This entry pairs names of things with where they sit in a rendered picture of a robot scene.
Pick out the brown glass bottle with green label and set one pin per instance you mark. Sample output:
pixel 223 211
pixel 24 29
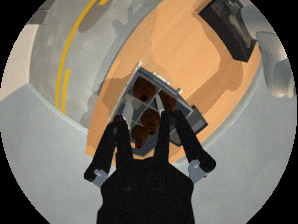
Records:
pixel 150 119

